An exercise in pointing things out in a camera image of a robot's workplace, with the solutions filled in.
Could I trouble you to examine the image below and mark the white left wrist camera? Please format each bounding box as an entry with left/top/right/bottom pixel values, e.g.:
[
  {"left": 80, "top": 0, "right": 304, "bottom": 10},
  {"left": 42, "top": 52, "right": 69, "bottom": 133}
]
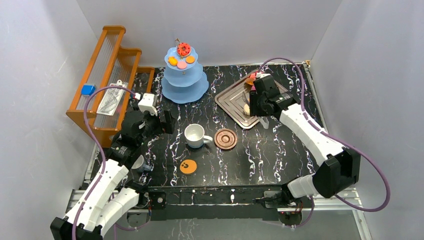
[{"left": 137, "top": 93, "right": 158, "bottom": 116}]

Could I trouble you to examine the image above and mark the blue eraser block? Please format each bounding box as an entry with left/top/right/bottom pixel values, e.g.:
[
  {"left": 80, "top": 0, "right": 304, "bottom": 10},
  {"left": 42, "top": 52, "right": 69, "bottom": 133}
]
[{"left": 80, "top": 84, "right": 97, "bottom": 97}]

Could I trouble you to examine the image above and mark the silver metal tray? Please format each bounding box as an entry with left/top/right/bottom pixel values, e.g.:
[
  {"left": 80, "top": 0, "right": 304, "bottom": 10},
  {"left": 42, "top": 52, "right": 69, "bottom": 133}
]
[{"left": 215, "top": 71, "right": 287, "bottom": 130}]

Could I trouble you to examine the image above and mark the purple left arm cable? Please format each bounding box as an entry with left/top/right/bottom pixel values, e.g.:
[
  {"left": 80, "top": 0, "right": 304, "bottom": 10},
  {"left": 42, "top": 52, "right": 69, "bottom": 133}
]
[{"left": 71, "top": 86, "right": 142, "bottom": 240}]

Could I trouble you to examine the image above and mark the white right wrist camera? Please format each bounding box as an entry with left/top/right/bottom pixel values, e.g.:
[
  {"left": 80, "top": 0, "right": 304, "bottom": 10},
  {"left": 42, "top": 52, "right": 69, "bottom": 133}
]
[{"left": 255, "top": 72, "right": 270, "bottom": 80}]

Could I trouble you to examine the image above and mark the round orange cookie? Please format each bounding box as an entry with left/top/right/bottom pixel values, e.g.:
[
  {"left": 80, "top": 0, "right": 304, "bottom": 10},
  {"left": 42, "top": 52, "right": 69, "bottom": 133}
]
[{"left": 185, "top": 55, "right": 196, "bottom": 64}]

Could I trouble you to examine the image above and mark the orange round coaster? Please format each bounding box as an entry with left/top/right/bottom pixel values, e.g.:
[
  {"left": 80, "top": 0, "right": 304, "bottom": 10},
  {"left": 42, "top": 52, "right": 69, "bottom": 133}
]
[{"left": 179, "top": 159, "right": 198, "bottom": 175}]

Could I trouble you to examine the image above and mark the blue three-tier cake stand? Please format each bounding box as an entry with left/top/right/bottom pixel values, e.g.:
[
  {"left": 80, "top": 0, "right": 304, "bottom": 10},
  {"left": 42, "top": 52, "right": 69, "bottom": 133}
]
[{"left": 161, "top": 38, "right": 209, "bottom": 104}]

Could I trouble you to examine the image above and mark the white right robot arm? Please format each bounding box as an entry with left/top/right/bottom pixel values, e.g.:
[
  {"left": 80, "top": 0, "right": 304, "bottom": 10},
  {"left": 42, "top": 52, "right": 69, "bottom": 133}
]
[{"left": 249, "top": 72, "right": 361, "bottom": 207}]

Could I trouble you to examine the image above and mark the brown croissant pastry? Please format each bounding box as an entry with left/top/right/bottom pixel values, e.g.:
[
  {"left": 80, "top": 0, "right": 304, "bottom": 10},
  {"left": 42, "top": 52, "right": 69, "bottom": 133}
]
[{"left": 244, "top": 78, "right": 254, "bottom": 91}]

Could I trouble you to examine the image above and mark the brown wooden saucer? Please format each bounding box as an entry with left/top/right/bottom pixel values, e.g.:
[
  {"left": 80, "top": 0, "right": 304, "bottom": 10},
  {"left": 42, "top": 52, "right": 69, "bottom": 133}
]
[{"left": 214, "top": 128, "right": 238, "bottom": 150}]

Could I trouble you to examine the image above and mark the pink round macaron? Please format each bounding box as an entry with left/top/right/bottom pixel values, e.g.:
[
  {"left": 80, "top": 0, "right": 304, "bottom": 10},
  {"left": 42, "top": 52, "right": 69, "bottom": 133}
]
[{"left": 176, "top": 61, "right": 188, "bottom": 70}]

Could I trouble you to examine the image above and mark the orange wooden tiered rack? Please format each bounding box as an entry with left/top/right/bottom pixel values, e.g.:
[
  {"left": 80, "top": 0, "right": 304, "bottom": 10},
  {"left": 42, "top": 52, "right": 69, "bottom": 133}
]
[{"left": 66, "top": 25, "right": 155, "bottom": 148}]

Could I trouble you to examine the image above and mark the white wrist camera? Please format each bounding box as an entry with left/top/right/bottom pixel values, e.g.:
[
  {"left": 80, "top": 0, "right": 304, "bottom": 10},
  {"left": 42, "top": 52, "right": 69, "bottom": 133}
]
[
  {"left": 255, "top": 72, "right": 270, "bottom": 80},
  {"left": 137, "top": 93, "right": 158, "bottom": 116}
]

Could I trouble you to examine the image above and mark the orange fish-shaped cookie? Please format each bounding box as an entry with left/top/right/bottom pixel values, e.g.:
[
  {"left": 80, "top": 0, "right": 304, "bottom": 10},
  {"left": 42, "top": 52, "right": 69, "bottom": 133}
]
[{"left": 168, "top": 56, "right": 178, "bottom": 66}]

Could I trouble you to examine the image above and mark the white ceramic mug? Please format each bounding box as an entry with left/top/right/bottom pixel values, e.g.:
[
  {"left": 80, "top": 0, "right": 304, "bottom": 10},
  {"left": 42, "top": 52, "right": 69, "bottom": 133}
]
[{"left": 184, "top": 124, "right": 214, "bottom": 149}]

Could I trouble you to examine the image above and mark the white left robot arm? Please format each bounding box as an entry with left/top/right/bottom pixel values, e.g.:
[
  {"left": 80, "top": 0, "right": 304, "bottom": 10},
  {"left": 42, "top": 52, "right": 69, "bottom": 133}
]
[{"left": 50, "top": 110, "right": 176, "bottom": 240}]

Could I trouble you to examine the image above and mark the cream white donut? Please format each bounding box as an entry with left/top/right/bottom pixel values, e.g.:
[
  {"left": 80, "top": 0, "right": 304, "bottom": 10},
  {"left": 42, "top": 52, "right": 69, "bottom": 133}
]
[{"left": 243, "top": 104, "right": 250, "bottom": 116}]

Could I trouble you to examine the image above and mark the clear ruler set package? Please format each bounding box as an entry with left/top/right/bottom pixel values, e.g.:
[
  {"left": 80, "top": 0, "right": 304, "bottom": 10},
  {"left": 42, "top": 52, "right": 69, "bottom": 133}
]
[{"left": 96, "top": 88, "right": 125, "bottom": 116}]

